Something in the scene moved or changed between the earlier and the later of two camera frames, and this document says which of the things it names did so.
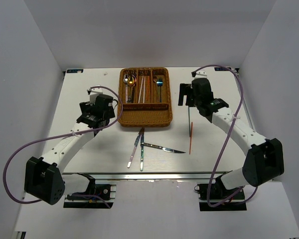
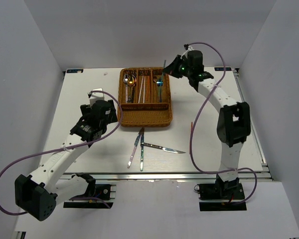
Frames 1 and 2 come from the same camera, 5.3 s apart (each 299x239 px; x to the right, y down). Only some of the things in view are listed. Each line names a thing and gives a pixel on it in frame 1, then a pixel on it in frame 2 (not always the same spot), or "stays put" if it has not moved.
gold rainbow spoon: x=132 y=81 stays put
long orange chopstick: x=148 y=89 stays put
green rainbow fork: x=158 y=93 stays put
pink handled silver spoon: x=126 y=78 stays put
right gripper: x=185 y=89 → x=171 y=69
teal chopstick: x=189 y=111 → x=163 y=71
